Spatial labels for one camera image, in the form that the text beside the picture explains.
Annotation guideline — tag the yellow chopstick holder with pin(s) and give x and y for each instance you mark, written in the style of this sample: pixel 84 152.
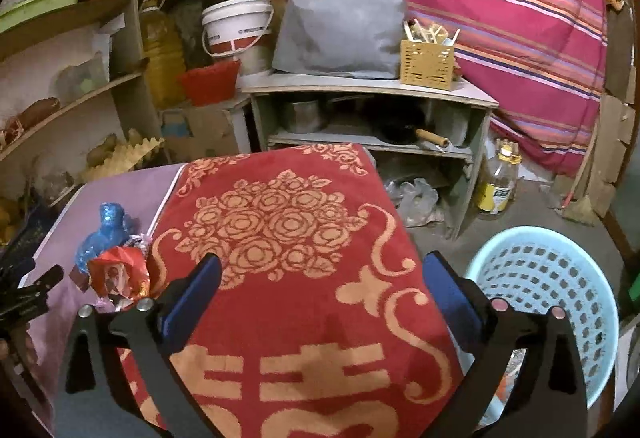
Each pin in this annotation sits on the yellow chopstick holder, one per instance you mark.
pixel 428 55

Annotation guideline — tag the white plastic bucket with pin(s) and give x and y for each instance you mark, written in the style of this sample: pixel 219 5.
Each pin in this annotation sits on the white plastic bucket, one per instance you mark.
pixel 234 26

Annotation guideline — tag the grey low shelf unit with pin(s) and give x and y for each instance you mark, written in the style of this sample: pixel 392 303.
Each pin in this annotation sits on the grey low shelf unit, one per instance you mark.
pixel 296 110

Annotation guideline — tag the yellow oil jug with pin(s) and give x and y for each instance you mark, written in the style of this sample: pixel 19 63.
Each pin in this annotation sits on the yellow oil jug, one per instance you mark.
pixel 162 45

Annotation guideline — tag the green plastic tray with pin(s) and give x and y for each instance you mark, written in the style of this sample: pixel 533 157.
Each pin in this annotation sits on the green plastic tray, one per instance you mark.
pixel 28 10

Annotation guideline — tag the red floral towel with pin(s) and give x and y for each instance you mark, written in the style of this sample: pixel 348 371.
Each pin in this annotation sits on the red floral towel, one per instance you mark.
pixel 322 326

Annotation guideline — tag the red plastic basket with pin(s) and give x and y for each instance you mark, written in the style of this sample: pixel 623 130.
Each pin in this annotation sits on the red plastic basket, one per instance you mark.
pixel 212 84

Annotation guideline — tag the light blue laundry basket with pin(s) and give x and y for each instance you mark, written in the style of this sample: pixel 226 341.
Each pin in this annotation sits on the light blue laundry basket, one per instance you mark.
pixel 534 269

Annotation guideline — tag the clear plastic container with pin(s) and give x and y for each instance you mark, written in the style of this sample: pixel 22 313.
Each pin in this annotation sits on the clear plastic container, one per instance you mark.
pixel 73 82

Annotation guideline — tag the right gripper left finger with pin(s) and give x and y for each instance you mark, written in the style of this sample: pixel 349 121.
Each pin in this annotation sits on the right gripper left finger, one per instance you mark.
pixel 94 398

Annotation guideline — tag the cardboard box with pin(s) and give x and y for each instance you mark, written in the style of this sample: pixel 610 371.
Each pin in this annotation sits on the cardboard box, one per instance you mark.
pixel 192 132

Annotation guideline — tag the blue plastic bag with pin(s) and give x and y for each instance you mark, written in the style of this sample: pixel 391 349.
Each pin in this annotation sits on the blue plastic bag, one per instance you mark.
pixel 116 227

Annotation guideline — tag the oil bottle on floor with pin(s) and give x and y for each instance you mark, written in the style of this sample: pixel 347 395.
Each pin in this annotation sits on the oil bottle on floor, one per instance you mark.
pixel 500 175

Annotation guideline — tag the wooden handled pan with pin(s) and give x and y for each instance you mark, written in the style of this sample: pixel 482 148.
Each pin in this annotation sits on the wooden handled pan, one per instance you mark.
pixel 404 131

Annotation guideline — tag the yellow egg tray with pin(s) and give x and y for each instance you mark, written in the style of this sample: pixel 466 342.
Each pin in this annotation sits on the yellow egg tray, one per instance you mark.
pixel 124 159

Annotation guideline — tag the purple table cloth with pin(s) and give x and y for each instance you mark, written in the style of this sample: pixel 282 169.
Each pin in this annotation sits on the purple table cloth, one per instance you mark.
pixel 143 195

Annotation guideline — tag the yellow mesh potato bag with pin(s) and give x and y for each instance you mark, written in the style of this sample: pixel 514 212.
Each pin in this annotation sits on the yellow mesh potato bag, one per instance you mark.
pixel 10 220

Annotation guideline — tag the wooden wall shelf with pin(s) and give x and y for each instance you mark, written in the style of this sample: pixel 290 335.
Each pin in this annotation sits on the wooden wall shelf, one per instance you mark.
pixel 40 138

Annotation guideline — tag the red snack wrapper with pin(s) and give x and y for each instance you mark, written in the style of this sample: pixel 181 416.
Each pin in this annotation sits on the red snack wrapper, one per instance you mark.
pixel 120 272

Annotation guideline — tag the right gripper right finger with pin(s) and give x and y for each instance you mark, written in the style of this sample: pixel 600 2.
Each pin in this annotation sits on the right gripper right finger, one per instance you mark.
pixel 548 398

